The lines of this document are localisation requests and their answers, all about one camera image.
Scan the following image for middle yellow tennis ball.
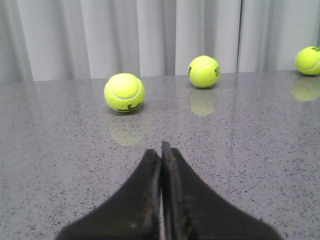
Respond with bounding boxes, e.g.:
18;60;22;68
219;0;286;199
188;55;220;89

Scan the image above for white pleated curtain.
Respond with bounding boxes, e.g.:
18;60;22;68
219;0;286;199
0;0;320;82

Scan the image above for tennis ball with seam top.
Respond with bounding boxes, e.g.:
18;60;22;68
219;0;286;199
104;73;145;113

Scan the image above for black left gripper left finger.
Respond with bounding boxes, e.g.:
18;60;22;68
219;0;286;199
56;149;161;240

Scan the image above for Roland Garros yellow tennis ball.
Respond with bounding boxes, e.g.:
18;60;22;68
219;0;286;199
295;46;320;76

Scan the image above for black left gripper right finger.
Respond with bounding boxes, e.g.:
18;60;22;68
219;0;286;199
161;141;281;240

